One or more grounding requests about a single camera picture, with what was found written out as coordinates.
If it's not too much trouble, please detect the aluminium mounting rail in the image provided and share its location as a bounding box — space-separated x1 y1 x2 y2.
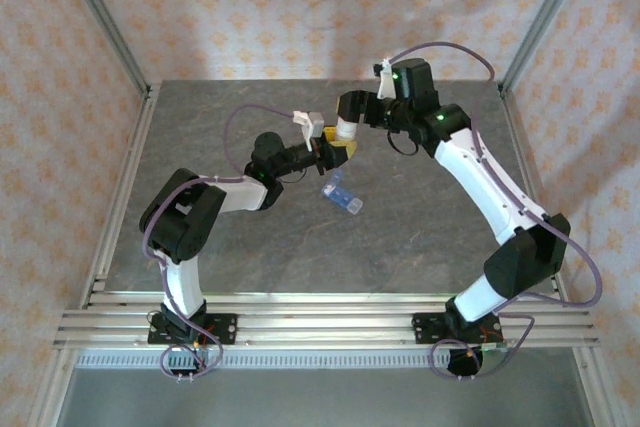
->
52 290 600 351

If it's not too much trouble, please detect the aluminium frame rail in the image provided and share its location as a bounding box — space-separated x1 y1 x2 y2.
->
29 349 77 427
571 346 627 427

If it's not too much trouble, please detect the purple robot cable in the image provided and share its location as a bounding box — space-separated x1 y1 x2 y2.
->
389 40 604 381
141 104 301 381

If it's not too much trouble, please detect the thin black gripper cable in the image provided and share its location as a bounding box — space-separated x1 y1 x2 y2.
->
386 128 420 158
276 170 310 187

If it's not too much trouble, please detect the grey slotted cable duct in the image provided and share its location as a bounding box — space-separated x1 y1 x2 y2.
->
74 349 584 370

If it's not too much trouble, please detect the aluminium side rail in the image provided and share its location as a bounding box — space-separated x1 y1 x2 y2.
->
79 84 162 308
499 91 572 307

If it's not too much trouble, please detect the aluminium upright post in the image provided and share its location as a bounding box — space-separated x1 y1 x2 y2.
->
499 0 597 97
53 0 153 96

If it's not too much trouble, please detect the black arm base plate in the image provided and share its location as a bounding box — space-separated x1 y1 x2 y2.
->
148 313 238 347
412 312 504 346

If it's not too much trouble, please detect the blue pill organizer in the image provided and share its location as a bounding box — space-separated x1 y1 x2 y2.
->
319 169 365 216

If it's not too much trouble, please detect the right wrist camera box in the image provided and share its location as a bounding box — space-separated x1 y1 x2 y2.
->
371 58 397 100

